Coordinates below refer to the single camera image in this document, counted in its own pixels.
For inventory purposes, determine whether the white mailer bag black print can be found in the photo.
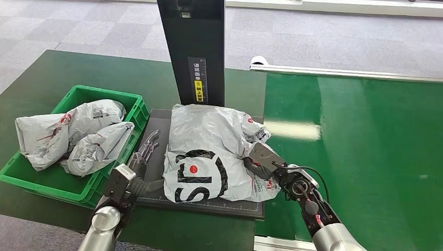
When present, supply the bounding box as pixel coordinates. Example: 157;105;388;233
162;103;282;204

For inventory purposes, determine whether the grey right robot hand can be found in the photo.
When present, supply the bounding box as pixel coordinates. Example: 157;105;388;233
242;156;276;182

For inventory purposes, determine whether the short aluminium conveyor rail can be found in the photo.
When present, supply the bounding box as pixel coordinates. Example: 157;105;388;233
253;235;317;251

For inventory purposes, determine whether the white conveyor end cap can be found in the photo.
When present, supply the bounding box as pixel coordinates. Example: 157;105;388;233
249;55;269;67

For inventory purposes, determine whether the black yellow column label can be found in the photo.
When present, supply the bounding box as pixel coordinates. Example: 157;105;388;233
187;56;208;104

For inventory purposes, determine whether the green plastic crate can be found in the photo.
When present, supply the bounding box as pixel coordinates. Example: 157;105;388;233
0;85;150;211

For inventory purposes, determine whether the small grey mailer bag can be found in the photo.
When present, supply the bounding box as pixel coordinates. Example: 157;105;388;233
59;121;135;178

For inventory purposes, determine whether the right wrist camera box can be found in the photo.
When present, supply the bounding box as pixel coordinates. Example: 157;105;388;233
248;142;287;173

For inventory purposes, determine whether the green conveyor belt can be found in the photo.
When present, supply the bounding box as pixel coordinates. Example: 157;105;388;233
254;72;443;251

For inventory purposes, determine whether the long aluminium conveyor rail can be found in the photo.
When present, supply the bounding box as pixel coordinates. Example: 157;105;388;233
249;63;443;83

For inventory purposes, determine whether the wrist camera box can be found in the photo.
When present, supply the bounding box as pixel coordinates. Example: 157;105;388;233
102;164;137;206
248;142;287;173

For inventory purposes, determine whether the black scanner column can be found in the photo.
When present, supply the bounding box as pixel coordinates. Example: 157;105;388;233
156;0;226;108

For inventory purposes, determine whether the black scanner base plate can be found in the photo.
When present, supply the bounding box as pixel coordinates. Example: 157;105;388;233
133;108;266;221

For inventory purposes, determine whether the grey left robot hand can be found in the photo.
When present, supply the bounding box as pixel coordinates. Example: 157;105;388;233
127;129;166;193

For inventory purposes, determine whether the large grey mailer bag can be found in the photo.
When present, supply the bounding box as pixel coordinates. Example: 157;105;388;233
14;99;126;173

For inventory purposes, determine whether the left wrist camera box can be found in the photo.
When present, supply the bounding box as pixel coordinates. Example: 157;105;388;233
102;164;137;206

